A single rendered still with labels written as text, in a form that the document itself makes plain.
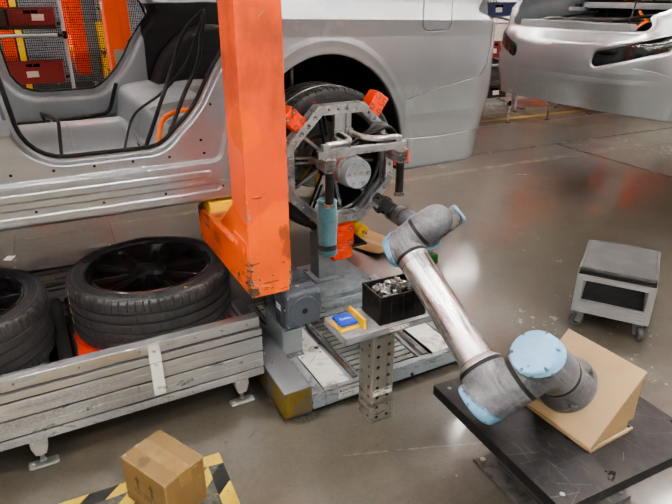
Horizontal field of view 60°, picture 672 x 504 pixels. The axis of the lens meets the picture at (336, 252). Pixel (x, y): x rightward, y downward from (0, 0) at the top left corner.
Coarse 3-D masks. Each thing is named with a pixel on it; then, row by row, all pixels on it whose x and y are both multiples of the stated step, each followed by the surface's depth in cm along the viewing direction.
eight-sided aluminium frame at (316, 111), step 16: (320, 112) 244; (336, 112) 248; (352, 112) 252; (368, 112) 257; (304, 128) 244; (288, 144) 243; (288, 160) 246; (384, 160) 270; (288, 176) 248; (384, 176) 273; (288, 192) 251; (368, 192) 276; (304, 208) 258; (352, 208) 276; (368, 208) 274
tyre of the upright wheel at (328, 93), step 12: (300, 84) 265; (312, 84) 261; (324, 84) 261; (288, 96) 256; (300, 96) 250; (312, 96) 249; (324, 96) 252; (336, 96) 255; (348, 96) 257; (360, 96) 260; (300, 108) 249; (384, 120) 271; (288, 132) 250; (300, 216) 268
